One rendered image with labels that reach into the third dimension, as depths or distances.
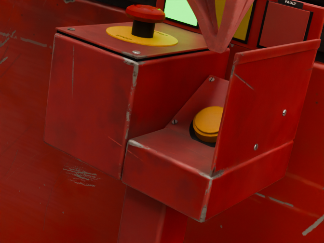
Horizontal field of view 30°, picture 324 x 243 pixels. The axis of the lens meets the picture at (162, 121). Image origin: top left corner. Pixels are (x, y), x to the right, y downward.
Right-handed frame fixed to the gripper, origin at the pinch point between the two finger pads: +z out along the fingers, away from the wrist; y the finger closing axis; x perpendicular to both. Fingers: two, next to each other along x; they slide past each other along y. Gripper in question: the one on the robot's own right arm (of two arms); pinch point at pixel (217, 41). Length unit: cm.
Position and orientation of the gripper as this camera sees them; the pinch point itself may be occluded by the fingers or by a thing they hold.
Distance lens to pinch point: 53.1
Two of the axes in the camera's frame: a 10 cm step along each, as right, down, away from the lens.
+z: 0.0, 8.6, 5.1
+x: -7.8, -3.2, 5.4
